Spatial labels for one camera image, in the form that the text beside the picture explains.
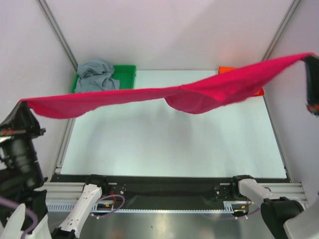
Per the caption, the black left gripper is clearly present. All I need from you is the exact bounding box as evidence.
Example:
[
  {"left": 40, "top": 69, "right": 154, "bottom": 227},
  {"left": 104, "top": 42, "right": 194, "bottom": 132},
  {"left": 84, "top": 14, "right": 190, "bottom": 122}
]
[{"left": 0, "top": 98, "right": 47, "bottom": 184}]

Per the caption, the crimson red t shirt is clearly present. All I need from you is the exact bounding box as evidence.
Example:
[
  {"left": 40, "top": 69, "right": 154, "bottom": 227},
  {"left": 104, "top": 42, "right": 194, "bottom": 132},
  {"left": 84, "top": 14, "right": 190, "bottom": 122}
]
[{"left": 20, "top": 53, "right": 315, "bottom": 119}]

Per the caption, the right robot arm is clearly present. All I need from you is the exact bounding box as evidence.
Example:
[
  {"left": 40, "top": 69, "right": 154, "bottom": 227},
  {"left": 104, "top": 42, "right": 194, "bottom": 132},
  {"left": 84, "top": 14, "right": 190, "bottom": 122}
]
[{"left": 230, "top": 55, "right": 319, "bottom": 239}]

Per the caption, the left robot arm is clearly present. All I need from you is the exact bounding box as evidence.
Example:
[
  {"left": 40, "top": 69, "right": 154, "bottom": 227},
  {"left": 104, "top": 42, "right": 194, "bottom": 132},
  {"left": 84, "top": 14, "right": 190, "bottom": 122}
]
[{"left": 0, "top": 102, "right": 110, "bottom": 239}]

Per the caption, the aluminium front extrusion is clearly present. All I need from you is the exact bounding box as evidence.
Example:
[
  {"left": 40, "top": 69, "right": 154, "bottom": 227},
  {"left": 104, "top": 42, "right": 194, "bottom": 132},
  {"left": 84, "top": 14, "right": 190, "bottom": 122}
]
[{"left": 42, "top": 182, "right": 308, "bottom": 207}]

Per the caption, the folded orange t shirt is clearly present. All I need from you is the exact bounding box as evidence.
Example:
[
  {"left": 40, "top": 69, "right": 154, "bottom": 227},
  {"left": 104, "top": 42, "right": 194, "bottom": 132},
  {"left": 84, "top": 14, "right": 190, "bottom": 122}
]
[{"left": 218, "top": 66, "right": 235, "bottom": 74}]

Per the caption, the crumpled grey t shirt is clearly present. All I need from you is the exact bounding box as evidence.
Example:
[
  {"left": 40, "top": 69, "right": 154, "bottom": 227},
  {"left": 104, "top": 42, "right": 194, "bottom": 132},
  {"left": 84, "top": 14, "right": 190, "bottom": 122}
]
[{"left": 74, "top": 59, "right": 120, "bottom": 93}]

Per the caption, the green plastic bin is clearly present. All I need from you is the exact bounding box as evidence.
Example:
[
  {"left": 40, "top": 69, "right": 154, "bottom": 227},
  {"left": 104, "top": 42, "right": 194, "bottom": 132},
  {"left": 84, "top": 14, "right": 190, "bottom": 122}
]
[{"left": 71, "top": 65, "right": 136, "bottom": 93}]

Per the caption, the aluminium frame post right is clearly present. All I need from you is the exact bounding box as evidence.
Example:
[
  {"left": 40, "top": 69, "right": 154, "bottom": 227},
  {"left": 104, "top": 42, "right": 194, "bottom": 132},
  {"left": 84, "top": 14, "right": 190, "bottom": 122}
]
[{"left": 261, "top": 0, "right": 302, "bottom": 61}]

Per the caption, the aluminium frame post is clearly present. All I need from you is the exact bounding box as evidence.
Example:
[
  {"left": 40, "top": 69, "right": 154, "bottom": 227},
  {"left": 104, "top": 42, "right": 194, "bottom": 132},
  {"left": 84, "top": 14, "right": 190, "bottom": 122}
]
[
  {"left": 36, "top": 0, "right": 78, "bottom": 71},
  {"left": 261, "top": 0, "right": 302, "bottom": 61}
]

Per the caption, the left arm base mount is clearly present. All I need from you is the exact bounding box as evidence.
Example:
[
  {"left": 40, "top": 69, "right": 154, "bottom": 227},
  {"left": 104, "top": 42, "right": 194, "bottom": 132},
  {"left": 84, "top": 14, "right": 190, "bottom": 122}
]
[{"left": 85, "top": 174, "right": 126, "bottom": 196}]

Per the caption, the aluminium frame post left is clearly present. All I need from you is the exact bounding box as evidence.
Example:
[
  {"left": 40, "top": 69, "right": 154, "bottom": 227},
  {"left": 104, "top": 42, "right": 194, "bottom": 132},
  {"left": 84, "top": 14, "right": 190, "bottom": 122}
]
[{"left": 36, "top": 0, "right": 78, "bottom": 71}]

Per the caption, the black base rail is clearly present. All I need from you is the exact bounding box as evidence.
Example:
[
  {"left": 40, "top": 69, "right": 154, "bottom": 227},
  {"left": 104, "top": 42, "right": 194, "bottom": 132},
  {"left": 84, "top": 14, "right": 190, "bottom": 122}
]
[{"left": 49, "top": 175, "right": 292, "bottom": 211}]

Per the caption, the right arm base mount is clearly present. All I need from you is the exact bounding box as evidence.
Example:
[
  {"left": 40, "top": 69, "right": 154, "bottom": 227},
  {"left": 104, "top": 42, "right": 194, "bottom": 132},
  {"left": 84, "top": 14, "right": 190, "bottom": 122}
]
[{"left": 213, "top": 175, "right": 253, "bottom": 201}]

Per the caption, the white slotted cable duct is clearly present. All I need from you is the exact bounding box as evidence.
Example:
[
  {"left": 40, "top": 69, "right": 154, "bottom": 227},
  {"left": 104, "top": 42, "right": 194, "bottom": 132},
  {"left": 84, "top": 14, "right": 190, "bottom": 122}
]
[{"left": 46, "top": 200, "right": 250, "bottom": 214}]

